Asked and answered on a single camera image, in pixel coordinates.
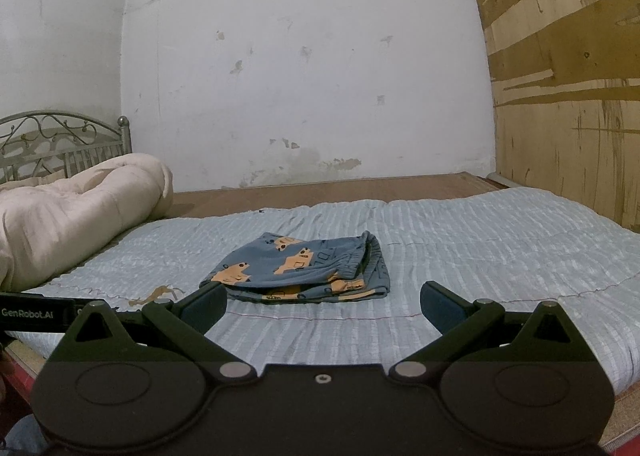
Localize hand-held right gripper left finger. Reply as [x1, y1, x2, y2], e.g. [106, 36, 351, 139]
[47, 281, 260, 384]

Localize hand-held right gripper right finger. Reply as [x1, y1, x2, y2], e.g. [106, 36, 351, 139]
[387, 280, 601, 384]

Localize blue pants with orange print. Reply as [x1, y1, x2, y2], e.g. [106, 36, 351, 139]
[199, 231, 391, 305]

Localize light blue ribbed quilt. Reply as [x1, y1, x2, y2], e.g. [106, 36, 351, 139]
[10, 186, 640, 394]

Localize cream puffy comforter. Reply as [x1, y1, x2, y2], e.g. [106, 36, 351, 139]
[0, 153, 175, 293]

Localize person's leg in jeans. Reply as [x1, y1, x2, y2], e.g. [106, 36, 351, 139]
[0, 415, 48, 456]

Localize wooden bed board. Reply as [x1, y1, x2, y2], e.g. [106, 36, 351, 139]
[0, 171, 640, 454]

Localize metal scrollwork bed headboard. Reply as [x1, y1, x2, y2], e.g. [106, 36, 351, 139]
[0, 110, 132, 184]

